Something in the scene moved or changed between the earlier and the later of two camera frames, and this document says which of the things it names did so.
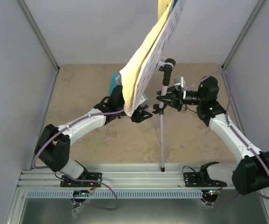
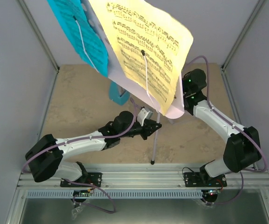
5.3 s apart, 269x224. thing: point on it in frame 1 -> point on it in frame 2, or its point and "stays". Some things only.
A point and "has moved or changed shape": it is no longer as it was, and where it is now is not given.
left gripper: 137,118 -> 146,131
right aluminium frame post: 242,34 stays
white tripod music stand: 145,74 -> 117,73
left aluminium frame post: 39,33 stays
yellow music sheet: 131,75 has moved or changed shape
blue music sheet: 174,3 -> 80,27
